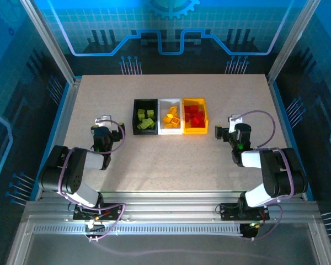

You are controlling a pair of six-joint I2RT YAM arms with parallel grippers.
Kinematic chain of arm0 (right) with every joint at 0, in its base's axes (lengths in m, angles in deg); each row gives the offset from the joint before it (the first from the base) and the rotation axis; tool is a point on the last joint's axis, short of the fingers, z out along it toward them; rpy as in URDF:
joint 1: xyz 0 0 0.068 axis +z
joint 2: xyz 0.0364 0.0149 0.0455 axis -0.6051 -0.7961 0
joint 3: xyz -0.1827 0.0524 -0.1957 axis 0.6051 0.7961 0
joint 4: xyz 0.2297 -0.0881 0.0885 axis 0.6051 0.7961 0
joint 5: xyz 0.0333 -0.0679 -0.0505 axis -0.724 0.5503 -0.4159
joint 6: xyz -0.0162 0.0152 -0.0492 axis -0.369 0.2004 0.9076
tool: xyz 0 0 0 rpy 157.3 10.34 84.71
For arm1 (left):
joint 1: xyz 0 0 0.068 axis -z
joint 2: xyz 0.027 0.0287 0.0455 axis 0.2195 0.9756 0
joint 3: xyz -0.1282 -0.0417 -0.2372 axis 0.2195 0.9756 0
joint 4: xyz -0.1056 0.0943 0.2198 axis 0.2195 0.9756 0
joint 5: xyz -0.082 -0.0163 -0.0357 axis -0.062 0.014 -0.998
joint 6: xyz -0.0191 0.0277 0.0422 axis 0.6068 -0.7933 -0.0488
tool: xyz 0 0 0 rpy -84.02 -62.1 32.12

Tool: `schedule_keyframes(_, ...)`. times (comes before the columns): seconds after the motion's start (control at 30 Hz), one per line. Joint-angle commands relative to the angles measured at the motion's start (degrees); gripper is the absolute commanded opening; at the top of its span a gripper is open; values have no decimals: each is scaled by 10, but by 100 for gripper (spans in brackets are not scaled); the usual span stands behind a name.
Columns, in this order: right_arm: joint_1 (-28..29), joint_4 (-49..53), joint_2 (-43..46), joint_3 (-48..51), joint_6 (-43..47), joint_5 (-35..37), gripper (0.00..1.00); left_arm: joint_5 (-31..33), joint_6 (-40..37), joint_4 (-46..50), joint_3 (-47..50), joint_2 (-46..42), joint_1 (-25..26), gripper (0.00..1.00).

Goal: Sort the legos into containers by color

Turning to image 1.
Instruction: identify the yellow plastic bin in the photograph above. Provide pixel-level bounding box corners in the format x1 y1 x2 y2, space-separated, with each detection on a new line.
181 98 210 135

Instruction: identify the black plastic bin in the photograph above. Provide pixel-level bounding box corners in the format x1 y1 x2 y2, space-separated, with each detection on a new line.
132 98 159 136

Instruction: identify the white plastic bin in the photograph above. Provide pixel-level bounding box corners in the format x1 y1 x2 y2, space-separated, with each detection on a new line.
157 98 184 135

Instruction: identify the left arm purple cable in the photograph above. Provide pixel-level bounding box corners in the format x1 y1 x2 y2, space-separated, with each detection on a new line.
57 119 126 242

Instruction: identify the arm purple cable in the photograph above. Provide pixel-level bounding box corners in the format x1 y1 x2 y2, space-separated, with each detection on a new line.
231 110 296 241
57 119 126 242

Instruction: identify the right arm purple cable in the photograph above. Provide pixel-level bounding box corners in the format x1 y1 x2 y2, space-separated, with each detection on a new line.
231 110 296 241

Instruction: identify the aluminium table side rail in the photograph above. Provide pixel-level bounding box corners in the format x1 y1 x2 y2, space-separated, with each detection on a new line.
37 77 82 199

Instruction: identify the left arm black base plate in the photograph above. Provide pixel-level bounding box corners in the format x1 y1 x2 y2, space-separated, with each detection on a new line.
73 203 122 221

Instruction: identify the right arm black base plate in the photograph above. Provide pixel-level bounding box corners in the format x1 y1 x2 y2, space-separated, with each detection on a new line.
219 203 270 221

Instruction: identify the aluminium frame beam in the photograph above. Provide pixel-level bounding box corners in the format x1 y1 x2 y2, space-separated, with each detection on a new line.
24 190 321 226

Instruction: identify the aluminium frame post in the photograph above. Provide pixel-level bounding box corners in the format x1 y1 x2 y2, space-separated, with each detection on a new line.
19 0 82 85
266 0 322 85

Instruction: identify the slotted cable duct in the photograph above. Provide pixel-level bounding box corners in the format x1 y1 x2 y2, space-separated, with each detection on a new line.
33 225 243 236

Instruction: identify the loose purple cable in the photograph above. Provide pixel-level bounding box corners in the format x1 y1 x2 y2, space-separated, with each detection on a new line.
93 240 293 262

